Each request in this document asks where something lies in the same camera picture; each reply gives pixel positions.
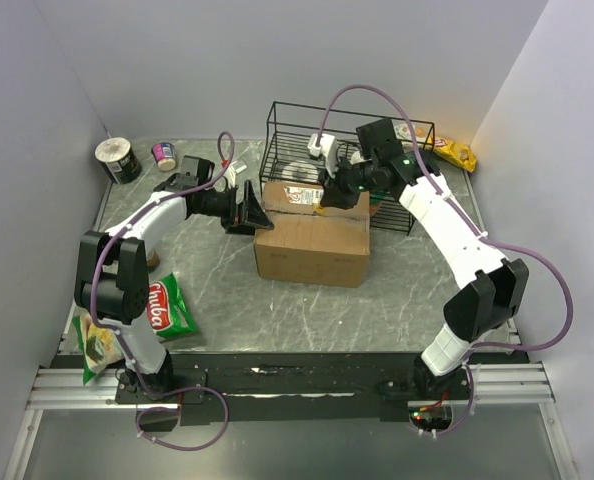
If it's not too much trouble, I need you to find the pink yogurt cup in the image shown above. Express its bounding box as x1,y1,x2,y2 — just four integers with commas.
151,142,176,172

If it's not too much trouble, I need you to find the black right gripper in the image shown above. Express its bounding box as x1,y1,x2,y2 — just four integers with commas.
319,153,379,210

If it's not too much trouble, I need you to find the white lidded jar in basket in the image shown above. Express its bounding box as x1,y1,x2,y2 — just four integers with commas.
280,161,319,184

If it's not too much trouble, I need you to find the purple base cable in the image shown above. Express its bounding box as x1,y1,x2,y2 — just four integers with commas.
135,383,234,451

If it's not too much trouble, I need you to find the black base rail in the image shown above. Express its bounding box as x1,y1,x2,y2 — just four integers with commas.
115,352,471,426

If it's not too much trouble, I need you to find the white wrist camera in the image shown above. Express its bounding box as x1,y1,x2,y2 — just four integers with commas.
223,160,247,189
308,133,338,178

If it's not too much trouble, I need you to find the brown cardboard box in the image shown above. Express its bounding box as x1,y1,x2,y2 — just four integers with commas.
253,181,370,288

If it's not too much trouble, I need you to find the yellow snack bag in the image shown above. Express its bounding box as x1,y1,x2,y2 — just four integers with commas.
424,136,477,173

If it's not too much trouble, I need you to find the small brown jar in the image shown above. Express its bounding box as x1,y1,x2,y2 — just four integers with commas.
146,250,161,273

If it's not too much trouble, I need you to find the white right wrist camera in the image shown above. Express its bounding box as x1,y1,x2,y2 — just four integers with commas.
308,133,338,178

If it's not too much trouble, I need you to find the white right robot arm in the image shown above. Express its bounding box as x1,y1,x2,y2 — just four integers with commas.
308,119,529,399

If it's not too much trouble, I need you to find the black wire basket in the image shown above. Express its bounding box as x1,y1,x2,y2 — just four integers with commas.
259,101,440,234

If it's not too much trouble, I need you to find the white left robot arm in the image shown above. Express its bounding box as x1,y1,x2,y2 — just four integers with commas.
74,156,274,402

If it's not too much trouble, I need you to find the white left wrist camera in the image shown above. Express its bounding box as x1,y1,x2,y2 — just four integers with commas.
223,160,247,189

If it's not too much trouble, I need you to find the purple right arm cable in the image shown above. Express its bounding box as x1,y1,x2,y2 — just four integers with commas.
319,84,574,431

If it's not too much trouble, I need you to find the black can white lid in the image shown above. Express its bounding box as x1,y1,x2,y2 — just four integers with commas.
94,137,142,185

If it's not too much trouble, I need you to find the green canister in basket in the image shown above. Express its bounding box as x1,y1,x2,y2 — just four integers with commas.
369,192,383,216

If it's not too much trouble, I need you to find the green Chuba chips bag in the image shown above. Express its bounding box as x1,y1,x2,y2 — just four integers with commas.
71,272,199,386

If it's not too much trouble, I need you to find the white yogurt cup behind basket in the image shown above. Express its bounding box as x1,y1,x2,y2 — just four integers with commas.
394,123,427,144

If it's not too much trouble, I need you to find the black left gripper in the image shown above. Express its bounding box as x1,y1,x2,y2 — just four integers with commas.
197,181,273,237

